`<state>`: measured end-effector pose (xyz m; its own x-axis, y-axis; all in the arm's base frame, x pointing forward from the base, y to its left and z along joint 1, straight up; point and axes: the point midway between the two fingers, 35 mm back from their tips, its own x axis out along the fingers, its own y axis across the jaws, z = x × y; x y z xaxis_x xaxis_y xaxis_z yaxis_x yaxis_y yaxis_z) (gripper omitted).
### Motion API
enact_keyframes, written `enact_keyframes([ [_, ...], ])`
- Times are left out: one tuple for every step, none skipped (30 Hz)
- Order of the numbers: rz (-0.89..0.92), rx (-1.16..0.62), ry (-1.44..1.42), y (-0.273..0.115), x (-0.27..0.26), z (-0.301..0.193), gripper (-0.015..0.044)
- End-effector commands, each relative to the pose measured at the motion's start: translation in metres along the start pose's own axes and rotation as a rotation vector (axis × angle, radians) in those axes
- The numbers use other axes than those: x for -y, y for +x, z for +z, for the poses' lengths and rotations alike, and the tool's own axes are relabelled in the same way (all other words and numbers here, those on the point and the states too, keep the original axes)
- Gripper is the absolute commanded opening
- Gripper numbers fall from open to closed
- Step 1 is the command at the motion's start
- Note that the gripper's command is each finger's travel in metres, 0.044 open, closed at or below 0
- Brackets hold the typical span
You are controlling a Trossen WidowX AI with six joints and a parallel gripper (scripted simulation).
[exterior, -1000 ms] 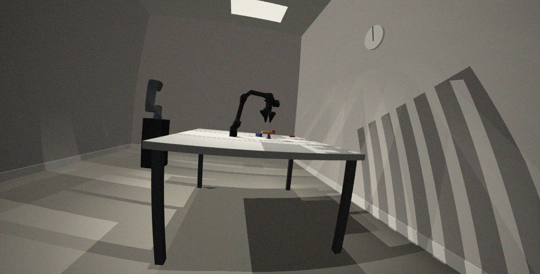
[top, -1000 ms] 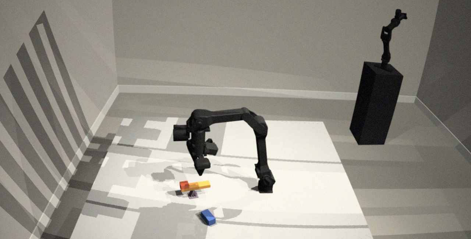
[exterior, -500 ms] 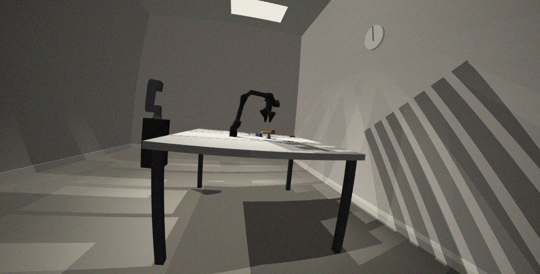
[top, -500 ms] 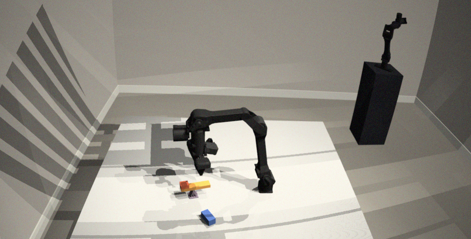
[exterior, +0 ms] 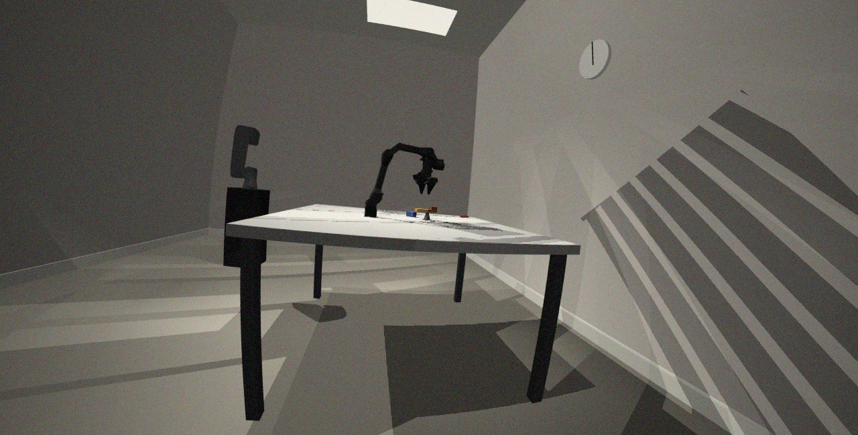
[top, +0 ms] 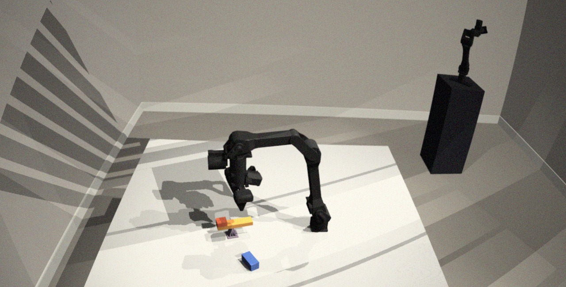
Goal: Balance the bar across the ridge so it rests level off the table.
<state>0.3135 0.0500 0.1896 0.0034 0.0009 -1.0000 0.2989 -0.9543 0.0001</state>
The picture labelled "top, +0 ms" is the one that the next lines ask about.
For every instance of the blue rectangular block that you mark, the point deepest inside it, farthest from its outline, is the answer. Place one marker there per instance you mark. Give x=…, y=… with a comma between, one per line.
x=250, y=261

